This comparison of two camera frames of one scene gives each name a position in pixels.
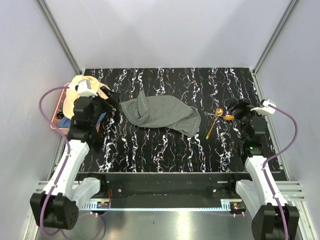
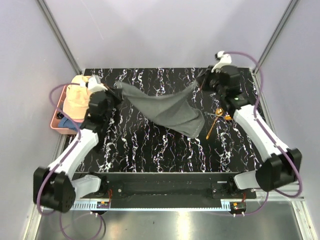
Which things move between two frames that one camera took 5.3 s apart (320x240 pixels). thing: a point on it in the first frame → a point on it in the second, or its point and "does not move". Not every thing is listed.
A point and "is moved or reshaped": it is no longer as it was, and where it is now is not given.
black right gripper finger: x=239 y=117 → x=204 y=86
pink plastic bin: x=55 y=122 does not move
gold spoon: x=218 y=112 does not move
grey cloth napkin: x=167 y=111 is moved or reshaped
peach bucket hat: x=72 y=94 does not move
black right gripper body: x=246 y=107 → x=213 y=79
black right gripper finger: x=232 y=106 → x=202 y=78
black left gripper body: x=100 y=106 does not move
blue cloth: x=65 y=122 does not move
